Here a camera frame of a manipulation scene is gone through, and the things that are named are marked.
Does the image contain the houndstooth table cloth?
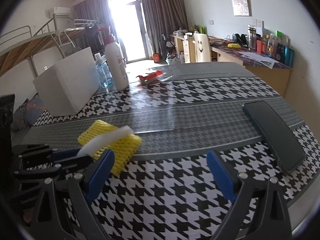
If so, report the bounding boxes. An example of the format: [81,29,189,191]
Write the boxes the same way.
[23,63,319,239]

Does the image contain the right grey curtain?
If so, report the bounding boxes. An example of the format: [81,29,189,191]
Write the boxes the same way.
[142,0,188,54]

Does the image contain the yellow foam net sleeve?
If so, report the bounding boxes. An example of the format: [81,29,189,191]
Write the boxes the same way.
[78,120,142,176]

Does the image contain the left grey curtain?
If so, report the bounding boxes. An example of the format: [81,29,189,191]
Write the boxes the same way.
[72,0,118,55]

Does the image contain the red snack packet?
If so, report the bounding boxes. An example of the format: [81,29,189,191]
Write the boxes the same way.
[136,70,163,85]

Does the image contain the metal bunk bed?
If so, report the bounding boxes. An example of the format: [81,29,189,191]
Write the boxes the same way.
[1,14,98,75]

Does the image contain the papers on desk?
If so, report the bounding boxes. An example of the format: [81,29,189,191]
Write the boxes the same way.
[240,52,276,69]

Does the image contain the teal cans on desk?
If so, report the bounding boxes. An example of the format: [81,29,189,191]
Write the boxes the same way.
[276,44,295,68]

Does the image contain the wooden desk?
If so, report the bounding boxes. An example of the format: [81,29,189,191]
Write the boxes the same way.
[170,34,292,96]

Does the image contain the blue spray bottle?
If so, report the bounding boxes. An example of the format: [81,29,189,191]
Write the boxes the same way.
[94,53,114,88]

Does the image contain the blue plaid quilt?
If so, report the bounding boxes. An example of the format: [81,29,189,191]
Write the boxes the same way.
[11,93,46,133]

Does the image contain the yellow object on desk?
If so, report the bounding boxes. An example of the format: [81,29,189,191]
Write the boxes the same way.
[227,43,241,48]

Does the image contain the anime wall picture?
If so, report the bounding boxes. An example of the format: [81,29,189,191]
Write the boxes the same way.
[231,0,251,17]

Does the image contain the wooden smiley chair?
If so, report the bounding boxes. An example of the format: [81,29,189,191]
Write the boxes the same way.
[194,33,212,63]

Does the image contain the white lotion pump bottle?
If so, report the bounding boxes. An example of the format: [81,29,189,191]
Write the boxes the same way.
[98,26,129,91]

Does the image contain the dark green phone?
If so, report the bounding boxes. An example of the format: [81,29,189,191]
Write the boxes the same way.
[242,101,305,175]

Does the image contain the white air conditioner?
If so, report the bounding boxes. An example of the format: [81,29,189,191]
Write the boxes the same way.
[49,7,71,17]

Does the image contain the white foam box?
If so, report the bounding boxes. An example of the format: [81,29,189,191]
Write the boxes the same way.
[33,47,100,117]

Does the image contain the white foam strip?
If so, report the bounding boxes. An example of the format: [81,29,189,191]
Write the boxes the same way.
[76,126,133,157]

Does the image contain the grey curtain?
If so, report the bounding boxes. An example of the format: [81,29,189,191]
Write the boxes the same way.
[142,0,188,54]
[72,0,118,55]

